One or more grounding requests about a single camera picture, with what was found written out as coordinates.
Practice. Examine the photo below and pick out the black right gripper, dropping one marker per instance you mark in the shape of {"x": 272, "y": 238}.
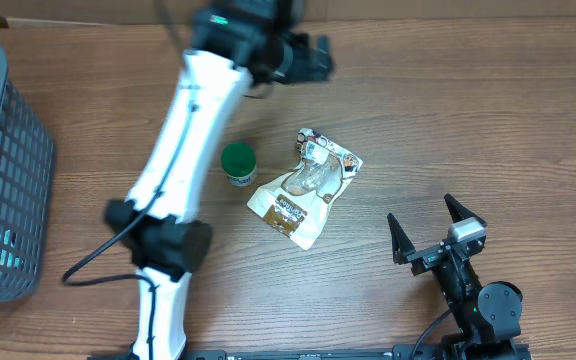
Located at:
{"x": 426, "y": 259}

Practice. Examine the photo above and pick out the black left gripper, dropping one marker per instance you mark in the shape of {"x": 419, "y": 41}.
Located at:
{"x": 302, "y": 71}

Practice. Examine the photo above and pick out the green lid seasoning jar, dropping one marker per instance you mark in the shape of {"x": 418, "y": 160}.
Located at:
{"x": 239, "y": 163}

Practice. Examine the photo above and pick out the white brown snack pouch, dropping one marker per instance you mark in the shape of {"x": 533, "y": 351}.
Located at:
{"x": 297, "y": 204}

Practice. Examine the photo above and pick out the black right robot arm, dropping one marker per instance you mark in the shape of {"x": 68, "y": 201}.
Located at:
{"x": 481, "y": 321}

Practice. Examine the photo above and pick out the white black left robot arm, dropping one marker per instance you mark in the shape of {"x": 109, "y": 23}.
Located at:
{"x": 235, "y": 46}

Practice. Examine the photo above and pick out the grey plastic mesh basket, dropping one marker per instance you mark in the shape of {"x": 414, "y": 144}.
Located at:
{"x": 27, "y": 168}

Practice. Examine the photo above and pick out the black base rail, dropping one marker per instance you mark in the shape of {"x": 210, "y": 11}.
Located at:
{"x": 318, "y": 355}

